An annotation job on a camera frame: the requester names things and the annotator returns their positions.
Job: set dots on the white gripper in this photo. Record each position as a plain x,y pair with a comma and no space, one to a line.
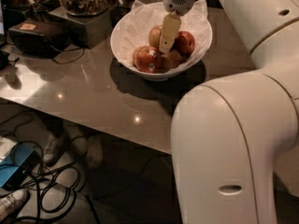
178,1

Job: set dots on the yellow-red apple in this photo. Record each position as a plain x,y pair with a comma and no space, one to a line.
171,60
154,36

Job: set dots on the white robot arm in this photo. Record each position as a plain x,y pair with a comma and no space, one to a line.
227,133

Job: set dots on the right red apple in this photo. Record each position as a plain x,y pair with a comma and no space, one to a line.
185,43

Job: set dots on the red apple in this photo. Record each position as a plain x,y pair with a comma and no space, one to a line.
147,59
185,43

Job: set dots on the white paper bowl liner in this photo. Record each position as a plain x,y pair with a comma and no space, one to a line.
134,28

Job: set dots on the front left red apple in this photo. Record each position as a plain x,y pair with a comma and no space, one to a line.
147,59

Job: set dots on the white ceramic bowl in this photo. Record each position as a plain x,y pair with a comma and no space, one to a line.
162,74

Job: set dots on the black device with label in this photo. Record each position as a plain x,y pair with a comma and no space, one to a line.
44,39

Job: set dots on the white shoe under table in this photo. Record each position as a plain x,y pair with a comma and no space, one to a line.
54,149

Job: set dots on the blue box on floor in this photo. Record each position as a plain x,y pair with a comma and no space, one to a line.
16,165

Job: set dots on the white sneaker bottom left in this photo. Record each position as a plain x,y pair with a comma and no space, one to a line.
13,202

